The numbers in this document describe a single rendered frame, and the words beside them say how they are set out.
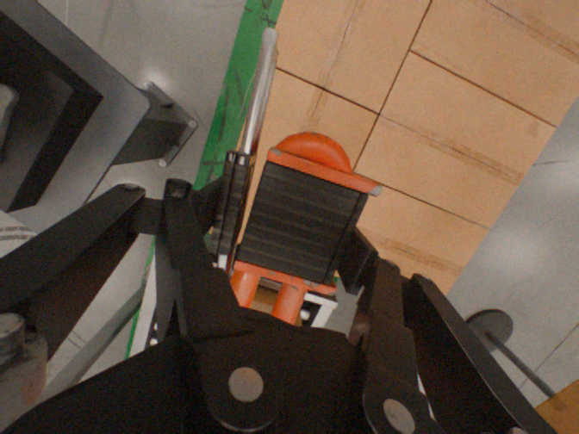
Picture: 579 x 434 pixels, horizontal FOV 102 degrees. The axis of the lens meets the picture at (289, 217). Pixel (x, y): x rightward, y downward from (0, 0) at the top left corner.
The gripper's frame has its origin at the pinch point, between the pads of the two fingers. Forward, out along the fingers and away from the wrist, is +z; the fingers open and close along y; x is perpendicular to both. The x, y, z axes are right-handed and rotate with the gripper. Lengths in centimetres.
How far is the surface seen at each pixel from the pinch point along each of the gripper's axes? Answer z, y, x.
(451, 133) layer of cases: 67, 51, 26
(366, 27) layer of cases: 67, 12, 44
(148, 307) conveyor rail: 62, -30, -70
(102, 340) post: 66, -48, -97
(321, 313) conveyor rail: 62, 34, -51
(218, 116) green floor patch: 122, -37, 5
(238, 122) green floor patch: 122, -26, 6
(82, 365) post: 54, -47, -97
